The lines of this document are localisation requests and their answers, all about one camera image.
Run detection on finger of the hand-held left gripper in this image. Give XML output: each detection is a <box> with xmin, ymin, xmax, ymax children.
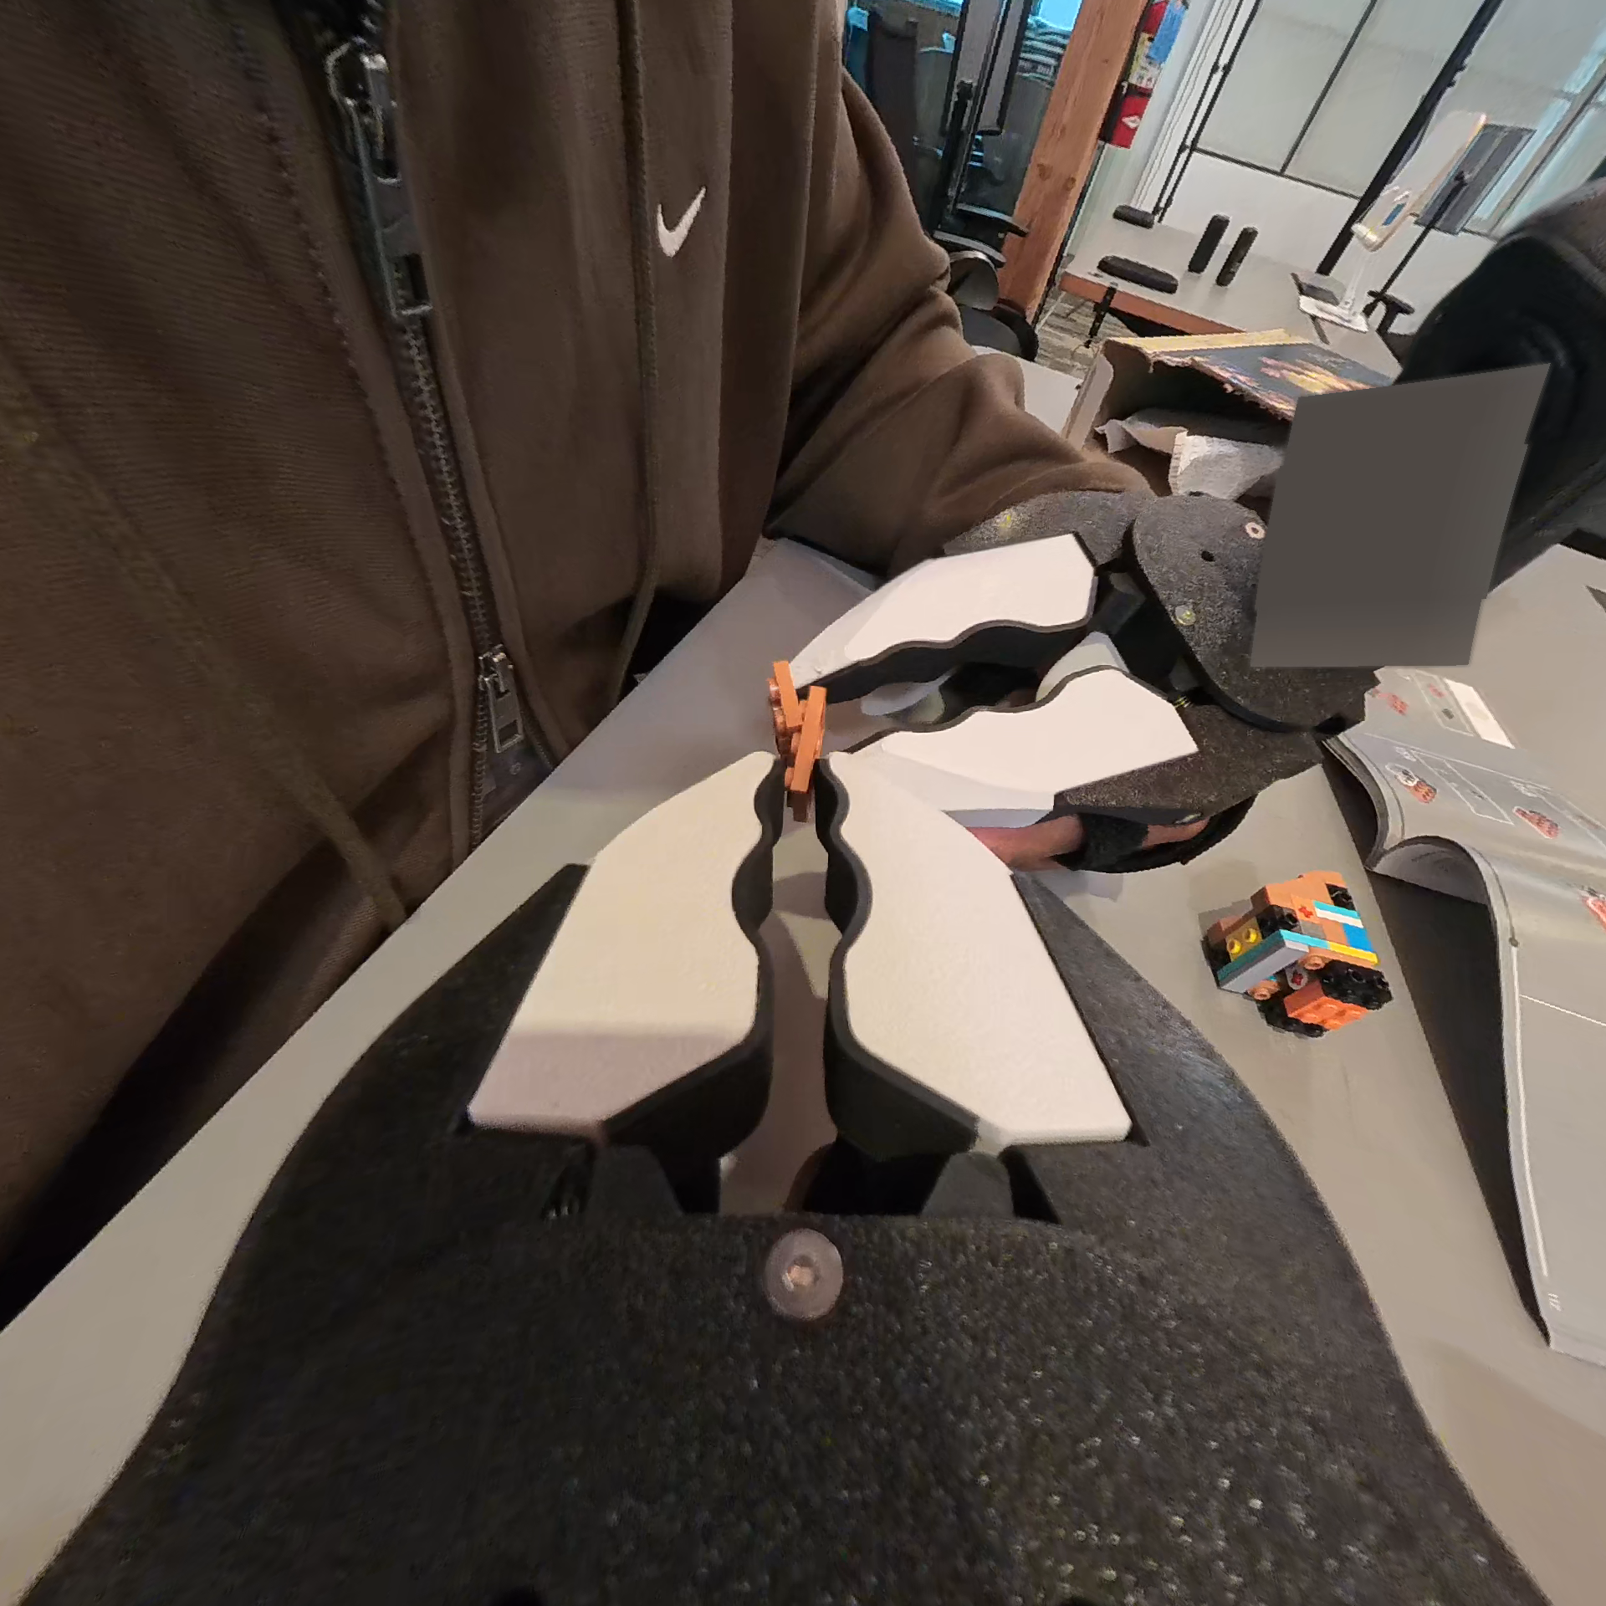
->
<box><xmin>867</xmin><ymin>670</ymin><xmax>1200</xmax><ymax>829</ymax></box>
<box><xmin>785</xmin><ymin>533</ymin><xmax>1100</xmax><ymax>716</ymax></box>

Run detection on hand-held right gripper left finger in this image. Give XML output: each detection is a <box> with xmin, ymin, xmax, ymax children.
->
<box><xmin>465</xmin><ymin>749</ymin><xmax>777</xmax><ymax>1211</ymax></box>

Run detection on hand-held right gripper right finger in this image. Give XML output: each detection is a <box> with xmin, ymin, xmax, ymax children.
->
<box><xmin>804</xmin><ymin>749</ymin><xmax>1138</xmax><ymax>1215</ymax></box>

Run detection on multicoloured toy brick assembly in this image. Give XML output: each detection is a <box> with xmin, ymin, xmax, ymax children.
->
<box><xmin>1203</xmin><ymin>871</ymin><xmax>1395</xmax><ymax>1032</ymax></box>

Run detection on person's left forearm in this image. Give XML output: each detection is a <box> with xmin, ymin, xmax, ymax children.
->
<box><xmin>754</xmin><ymin>338</ymin><xmax>1150</xmax><ymax>579</ymax></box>

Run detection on grey desk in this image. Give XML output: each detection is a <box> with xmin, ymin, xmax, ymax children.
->
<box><xmin>0</xmin><ymin>357</ymin><xmax>1606</xmax><ymax>1606</ymax></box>

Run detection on white crumpled paper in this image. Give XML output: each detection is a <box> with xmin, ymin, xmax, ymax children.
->
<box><xmin>1098</xmin><ymin>407</ymin><xmax>1288</xmax><ymax>500</ymax></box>

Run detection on dark printed toy set box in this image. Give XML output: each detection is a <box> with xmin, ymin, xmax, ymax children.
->
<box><xmin>1068</xmin><ymin>328</ymin><xmax>1400</xmax><ymax>441</ymax></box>

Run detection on black office chair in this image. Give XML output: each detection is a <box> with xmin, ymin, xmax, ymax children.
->
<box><xmin>936</xmin><ymin>206</ymin><xmax>1045</xmax><ymax>364</ymax></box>

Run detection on grey side table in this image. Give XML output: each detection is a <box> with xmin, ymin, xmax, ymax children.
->
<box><xmin>1060</xmin><ymin>206</ymin><xmax>1420</xmax><ymax>340</ymax></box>

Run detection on wooden column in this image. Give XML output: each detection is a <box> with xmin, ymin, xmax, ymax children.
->
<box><xmin>997</xmin><ymin>0</ymin><xmax>1150</xmax><ymax>320</ymax></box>

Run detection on grey instruction booklet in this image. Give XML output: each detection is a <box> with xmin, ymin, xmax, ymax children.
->
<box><xmin>1324</xmin><ymin>665</ymin><xmax>1606</xmax><ymax>1368</ymax></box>

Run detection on brown zip hoodie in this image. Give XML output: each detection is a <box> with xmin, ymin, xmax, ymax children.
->
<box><xmin>0</xmin><ymin>0</ymin><xmax>957</xmax><ymax>1332</ymax></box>

